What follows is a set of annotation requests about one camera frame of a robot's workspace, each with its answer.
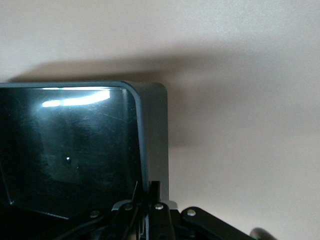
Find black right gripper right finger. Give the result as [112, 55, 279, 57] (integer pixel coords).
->
[147, 181, 251, 240]

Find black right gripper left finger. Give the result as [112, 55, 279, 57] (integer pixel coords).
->
[64, 180, 147, 240]

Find black bar with grey tip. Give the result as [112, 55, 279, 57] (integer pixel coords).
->
[249, 226, 276, 240]

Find black plastic box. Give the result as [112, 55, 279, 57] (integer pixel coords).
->
[0, 79, 180, 222]

